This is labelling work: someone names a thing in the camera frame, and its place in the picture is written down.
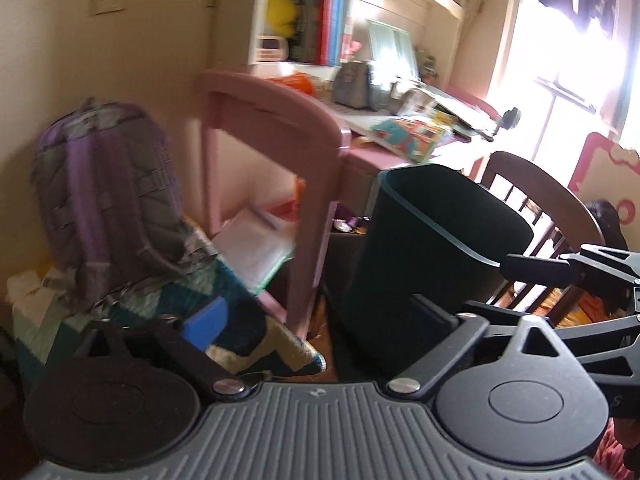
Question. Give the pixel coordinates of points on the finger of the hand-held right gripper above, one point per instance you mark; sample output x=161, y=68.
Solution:
x=540, y=266
x=505, y=312

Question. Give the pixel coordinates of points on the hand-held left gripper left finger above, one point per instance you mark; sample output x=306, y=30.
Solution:
x=205, y=326

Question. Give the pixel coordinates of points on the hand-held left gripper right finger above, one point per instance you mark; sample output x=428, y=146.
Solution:
x=429, y=317

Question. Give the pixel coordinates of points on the dark green trash bin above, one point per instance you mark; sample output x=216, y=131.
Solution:
x=430, y=240

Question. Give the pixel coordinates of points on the red patterned cloth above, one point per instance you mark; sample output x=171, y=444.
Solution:
x=617, y=455

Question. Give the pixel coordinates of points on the orange cloth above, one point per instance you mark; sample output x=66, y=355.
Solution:
x=595, y=312

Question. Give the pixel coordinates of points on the teal zigzag quilt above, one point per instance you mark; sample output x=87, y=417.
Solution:
x=280, y=345

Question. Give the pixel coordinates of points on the dark fuzzy object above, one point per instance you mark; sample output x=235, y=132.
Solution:
x=607, y=222

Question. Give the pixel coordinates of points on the brown wooden chair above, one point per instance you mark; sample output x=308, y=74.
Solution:
x=545, y=185

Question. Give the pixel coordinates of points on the white paper stack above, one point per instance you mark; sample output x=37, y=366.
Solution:
x=250, y=245

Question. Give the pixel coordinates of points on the red white play board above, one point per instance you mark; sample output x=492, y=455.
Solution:
x=600, y=175

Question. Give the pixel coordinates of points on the purple snack packet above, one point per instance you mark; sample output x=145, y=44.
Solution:
x=352, y=224

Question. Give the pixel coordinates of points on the black desk clamp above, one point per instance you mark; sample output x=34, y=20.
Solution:
x=507, y=119

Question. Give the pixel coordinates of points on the purple grey backpack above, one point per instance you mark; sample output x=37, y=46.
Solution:
x=100, y=185

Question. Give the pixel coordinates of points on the pile of papers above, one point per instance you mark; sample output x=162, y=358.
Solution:
x=450, y=110

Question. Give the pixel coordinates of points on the white folded cloth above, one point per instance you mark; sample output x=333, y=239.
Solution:
x=27, y=285

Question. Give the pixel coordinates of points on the colourful picture book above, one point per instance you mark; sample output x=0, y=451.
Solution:
x=407, y=135

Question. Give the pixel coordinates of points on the bright window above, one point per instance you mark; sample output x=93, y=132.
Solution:
x=550, y=60

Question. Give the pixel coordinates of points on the pink desk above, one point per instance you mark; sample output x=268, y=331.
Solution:
x=280, y=105

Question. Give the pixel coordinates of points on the grey pouch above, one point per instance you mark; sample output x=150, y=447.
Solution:
x=352, y=85

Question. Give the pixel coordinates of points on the orange plastic object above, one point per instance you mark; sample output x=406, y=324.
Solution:
x=297, y=82

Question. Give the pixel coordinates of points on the pink white alarm clock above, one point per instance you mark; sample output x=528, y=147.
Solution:
x=270, y=47

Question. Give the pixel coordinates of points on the blue book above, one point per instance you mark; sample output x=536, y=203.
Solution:
x=345, y=10

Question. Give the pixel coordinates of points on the white desk shelf hutch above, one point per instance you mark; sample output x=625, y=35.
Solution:
x=257, y=10

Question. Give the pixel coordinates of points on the red book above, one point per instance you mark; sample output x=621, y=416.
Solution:
x=330, y=10

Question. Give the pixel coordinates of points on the yellow plush toy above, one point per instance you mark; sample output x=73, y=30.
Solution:
x=281, y=10

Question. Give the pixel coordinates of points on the dark grey box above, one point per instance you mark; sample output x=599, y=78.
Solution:
x=307, y=15

